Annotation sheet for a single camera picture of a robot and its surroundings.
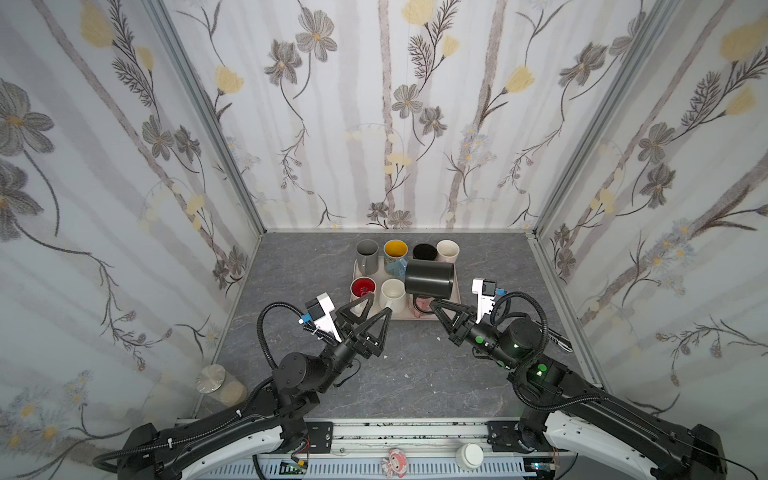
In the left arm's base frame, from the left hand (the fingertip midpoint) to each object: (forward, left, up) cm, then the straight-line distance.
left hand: (375, 299), depth 58 cm
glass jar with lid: (-9, +42, -34) cm, 55 cm away
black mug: (+6, -12, -1) cm, 13 cm away
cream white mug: (+24, +5, -32) cm, 40 cm away
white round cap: (-24, -20, -26) cm, 41 cm away
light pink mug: (+38, -26, -31) cm, 55 cm away
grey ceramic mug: (+33, +3, -27) cm, 43 cm away
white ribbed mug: (+17, -6, -27) cm, 33 cm away
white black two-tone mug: (+35, -17, -27) cm, 48 cm away
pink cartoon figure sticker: (-25, -5, -32) cm, 41 cm away
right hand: (+1, -12, -4) cm, 13 cm away
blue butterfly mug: (+32, -7, -28) cm, 43 cm away
